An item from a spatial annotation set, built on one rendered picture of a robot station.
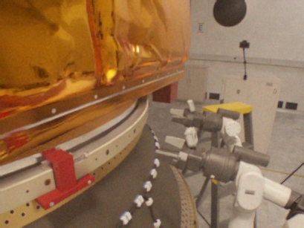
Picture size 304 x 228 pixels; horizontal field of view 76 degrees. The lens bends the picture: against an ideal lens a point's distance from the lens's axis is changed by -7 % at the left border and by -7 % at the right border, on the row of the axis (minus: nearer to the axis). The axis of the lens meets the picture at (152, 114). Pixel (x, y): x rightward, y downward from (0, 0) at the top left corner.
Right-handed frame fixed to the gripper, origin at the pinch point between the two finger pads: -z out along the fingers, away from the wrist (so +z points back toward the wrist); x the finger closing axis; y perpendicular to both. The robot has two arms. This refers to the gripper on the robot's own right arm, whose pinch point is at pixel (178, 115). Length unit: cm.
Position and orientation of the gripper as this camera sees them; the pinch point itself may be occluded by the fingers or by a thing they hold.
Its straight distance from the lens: 91.0
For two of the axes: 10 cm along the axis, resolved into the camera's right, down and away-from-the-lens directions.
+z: 9.8, 2.0, 0.3
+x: -0.3, 3.2, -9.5
